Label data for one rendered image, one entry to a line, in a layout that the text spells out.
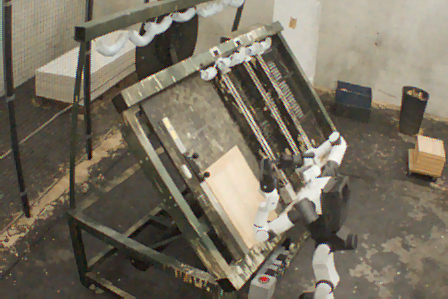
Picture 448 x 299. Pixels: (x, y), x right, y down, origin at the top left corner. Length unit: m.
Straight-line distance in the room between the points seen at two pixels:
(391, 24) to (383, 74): 0.93
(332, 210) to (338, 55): 5.54
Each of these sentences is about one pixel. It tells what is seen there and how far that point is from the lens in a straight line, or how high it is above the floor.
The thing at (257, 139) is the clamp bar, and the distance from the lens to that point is 3.45.
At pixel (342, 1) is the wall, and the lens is 8.00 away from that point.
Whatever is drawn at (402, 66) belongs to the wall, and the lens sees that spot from 8.20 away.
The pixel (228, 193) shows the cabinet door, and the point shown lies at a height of 1.17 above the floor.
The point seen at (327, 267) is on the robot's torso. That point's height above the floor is 0.80.
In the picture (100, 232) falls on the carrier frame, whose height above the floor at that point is 0.78.
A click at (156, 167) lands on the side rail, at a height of 1.49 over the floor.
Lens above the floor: 2.86
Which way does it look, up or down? 26 degrees down
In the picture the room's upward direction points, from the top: 5 degrees clockwise
